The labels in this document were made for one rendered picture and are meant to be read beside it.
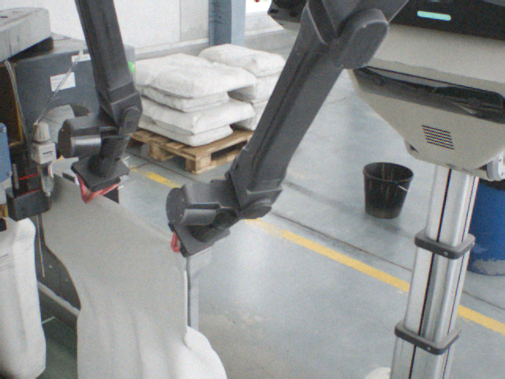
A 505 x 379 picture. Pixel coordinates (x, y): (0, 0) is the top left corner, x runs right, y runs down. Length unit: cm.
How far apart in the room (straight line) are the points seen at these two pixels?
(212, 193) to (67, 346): 119
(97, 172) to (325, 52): 68
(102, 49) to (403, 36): 53
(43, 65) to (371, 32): 82
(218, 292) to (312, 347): 55
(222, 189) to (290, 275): 213
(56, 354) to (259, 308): 110
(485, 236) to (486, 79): 218
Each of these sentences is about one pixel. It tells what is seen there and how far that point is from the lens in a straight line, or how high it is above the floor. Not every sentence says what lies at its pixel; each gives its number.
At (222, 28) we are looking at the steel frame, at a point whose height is 39.
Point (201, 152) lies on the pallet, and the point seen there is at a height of 14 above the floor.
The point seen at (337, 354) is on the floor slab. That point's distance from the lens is 259.
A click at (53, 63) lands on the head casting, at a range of 132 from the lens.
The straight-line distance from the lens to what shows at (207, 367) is 125.
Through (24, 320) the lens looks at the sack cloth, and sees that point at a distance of 185.
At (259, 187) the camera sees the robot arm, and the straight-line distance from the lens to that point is 88.
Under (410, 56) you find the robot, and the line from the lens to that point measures 114.
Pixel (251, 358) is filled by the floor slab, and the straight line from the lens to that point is 254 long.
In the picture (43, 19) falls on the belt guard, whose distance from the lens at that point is 134.
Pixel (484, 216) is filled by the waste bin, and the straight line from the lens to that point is 316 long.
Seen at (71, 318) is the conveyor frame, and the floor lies 39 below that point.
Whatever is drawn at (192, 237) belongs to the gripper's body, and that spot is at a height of 112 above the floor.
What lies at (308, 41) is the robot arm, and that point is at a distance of 68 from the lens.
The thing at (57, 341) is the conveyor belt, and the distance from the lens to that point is 206.
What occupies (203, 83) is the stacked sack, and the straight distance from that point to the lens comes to 402.
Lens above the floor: 161
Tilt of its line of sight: 24 degrees down
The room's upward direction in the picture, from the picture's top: 2 degrees clockwise
